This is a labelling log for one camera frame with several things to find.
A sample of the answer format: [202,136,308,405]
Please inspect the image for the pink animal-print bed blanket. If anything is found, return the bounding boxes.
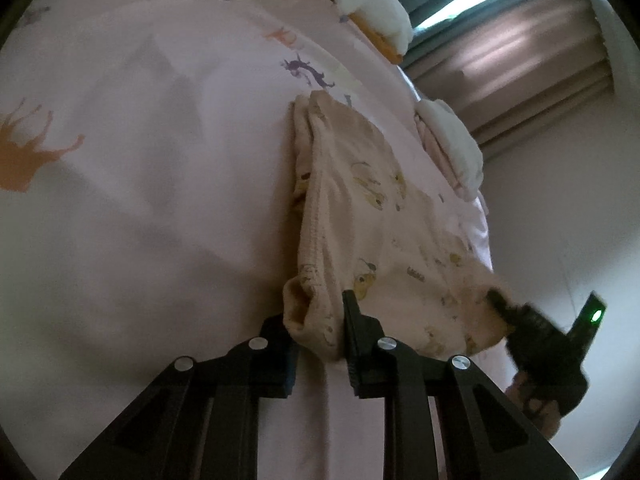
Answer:
[0,0,497,480]

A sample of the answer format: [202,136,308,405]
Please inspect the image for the pink curtain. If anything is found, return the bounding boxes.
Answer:
[367,0,618,153]

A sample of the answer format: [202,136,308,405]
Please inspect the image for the white folded cloth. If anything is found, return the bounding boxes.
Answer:
[417,99,485,192]

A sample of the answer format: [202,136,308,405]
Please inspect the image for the person's right hand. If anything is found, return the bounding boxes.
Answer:
[504,370,562,443]

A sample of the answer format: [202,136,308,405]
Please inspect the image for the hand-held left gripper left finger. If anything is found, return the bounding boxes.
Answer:
[57,315,301,480]

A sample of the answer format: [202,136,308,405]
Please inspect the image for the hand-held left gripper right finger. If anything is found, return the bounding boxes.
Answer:
[342,289,577,480]

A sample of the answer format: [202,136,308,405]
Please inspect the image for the pink folded cloth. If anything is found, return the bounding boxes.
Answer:
[414,114,478,202]

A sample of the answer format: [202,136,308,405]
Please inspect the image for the peach duck-print baby garment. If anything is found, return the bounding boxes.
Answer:
[282,90,518,364]

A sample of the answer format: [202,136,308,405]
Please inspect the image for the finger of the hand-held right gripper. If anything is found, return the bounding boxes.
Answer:
[486,287,524,334]

